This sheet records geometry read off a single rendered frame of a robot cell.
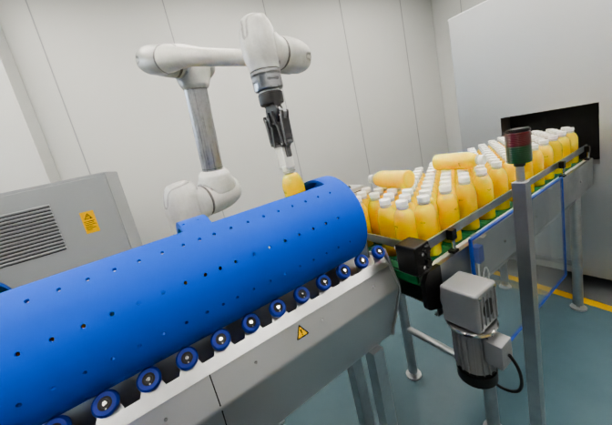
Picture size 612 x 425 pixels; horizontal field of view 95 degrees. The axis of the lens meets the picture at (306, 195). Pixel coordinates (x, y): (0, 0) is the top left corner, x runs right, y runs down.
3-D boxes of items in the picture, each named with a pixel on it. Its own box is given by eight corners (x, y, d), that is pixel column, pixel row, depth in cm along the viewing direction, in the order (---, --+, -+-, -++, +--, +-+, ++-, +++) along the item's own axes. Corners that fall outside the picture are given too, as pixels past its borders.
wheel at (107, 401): (90, 398, 54) (86, 399, 52) (117, 383, 56) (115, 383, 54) (96, 423, 52) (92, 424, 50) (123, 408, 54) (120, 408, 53)
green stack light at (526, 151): (502, 165, 85) (501, 148, 84) (512, 159, 88) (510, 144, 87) (527, 163, 80) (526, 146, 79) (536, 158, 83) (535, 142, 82)
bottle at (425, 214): (423, 247, 101) (416, 197, 97) (444, 248, 96) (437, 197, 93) (416, 256, 96) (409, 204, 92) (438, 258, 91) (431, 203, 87)
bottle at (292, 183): (306, 217, 99) (291, 166, 94) (318, 219, 93) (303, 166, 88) (290, 225, 95) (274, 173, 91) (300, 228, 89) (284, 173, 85)
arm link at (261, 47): (266, 64, 76) (294, 67, 86) (251, 1, 73) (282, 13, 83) (239, 76, 82) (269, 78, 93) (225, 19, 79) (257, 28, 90)
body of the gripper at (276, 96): (252, 96, 86) (260, 126, 88) (263, 89, 79) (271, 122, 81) (274, 94, 90) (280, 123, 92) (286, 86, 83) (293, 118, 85)
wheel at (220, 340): (207, 336, 65) (207, 334, 63) (226, 326, 67) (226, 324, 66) (214, 355, 63) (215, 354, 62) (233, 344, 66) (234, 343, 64)
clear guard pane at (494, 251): (484, 369, 98) (470, 240, 89) (564, 274, 137) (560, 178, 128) (485, 369, 98) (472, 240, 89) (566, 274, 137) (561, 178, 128)
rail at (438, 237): (420, 252, 87) (419, 244, 86) (586, 149, 167) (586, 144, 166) (423, 253, 86) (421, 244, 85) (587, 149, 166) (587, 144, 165)
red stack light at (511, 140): (501, 148, 84) (499, 135, 84) (510, 144, 87) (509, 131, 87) (526, 146, 79) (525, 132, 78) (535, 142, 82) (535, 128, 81)
